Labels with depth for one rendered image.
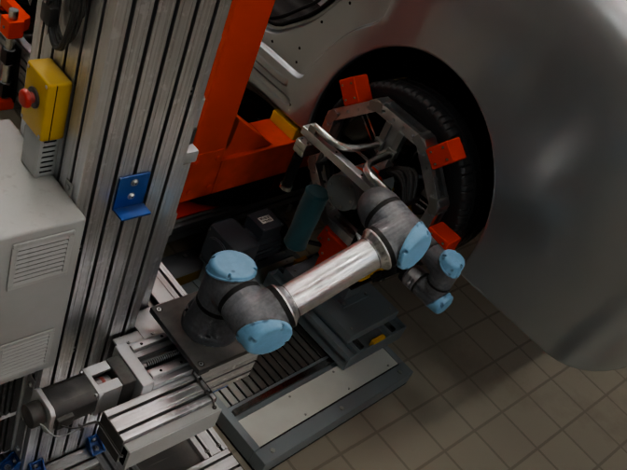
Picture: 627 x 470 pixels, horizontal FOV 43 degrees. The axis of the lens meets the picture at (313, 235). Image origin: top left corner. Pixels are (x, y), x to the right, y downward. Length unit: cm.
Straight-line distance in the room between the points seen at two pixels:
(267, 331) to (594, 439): 218
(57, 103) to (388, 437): 200
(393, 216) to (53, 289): 81
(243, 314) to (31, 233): 53
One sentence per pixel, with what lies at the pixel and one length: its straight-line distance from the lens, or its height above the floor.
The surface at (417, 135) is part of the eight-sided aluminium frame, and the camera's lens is 255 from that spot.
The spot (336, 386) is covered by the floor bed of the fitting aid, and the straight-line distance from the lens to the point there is 308.
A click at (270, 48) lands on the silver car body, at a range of 313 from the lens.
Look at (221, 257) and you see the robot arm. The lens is 191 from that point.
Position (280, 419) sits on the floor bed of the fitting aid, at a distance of 290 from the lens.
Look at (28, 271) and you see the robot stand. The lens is 166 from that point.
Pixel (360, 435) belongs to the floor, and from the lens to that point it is 310.
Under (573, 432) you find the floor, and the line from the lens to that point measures 368.
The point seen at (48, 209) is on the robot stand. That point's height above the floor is 123.
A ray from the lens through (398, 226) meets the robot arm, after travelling 194.
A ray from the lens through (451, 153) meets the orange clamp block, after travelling 250.
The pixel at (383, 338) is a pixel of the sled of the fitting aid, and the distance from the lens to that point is 320.
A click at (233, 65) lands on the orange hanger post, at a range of 257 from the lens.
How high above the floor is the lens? 231
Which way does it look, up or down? 37 degrees down
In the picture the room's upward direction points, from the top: 25 degrees clockwise
